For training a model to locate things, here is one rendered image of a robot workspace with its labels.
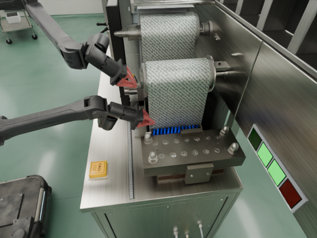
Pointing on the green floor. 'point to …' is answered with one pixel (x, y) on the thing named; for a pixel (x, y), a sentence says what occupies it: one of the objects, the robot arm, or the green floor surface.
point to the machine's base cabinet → (167, 218)
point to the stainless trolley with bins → (15, 24)
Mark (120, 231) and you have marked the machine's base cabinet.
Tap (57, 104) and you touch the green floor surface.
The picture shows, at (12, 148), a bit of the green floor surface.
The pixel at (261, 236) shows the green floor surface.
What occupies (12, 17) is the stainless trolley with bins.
